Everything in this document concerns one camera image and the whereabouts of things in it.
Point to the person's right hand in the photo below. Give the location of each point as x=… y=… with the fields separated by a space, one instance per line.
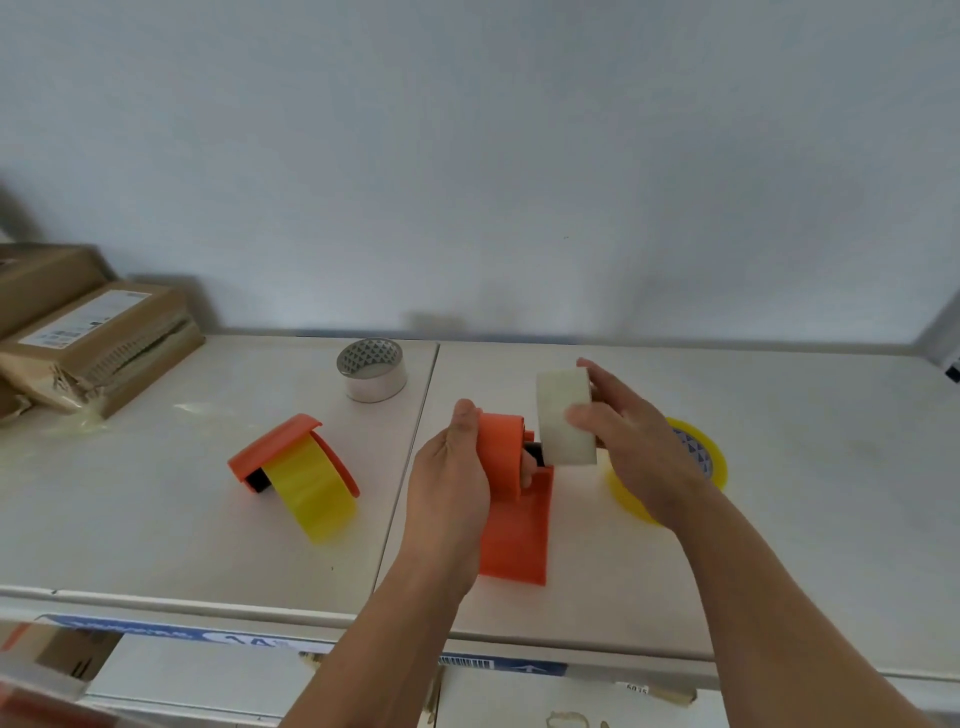
x=645 y=457

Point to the plain cardboard box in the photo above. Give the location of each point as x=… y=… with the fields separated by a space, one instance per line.
x=41 y=281

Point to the white box under shelf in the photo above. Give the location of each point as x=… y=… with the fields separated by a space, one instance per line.
x=202 y=675

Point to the barcode shelf label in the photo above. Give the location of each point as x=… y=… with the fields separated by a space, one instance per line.
x=502 y=664

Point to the orange dispenser with yellow tape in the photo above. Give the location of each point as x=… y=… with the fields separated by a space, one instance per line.
x=307 y=472

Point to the person's left forearm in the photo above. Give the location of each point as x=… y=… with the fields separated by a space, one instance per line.
x=382 y=652

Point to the person's left thumb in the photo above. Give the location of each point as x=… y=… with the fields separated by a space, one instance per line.
x=465 y=424

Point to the person's right forearm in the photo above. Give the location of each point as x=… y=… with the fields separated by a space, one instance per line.
x=765 y=630

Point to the white tape roll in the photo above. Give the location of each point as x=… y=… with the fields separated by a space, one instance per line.
x=561 y=409

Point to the person's left hand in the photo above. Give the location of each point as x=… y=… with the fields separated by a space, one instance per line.
x=446 y=495

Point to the person's right thumb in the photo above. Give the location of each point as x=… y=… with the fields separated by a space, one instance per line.
x=592 y=424

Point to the yellow tape roll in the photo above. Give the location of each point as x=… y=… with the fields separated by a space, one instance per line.
x=709 y=457

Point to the brown box under shelf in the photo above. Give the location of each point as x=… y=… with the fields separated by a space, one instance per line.
x=67 y=651

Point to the cardboard box with white label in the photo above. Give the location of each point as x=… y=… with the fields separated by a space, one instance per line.
x=97 y=345

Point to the blue shelf label strip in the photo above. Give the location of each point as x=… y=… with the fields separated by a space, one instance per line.
x=172 y=634

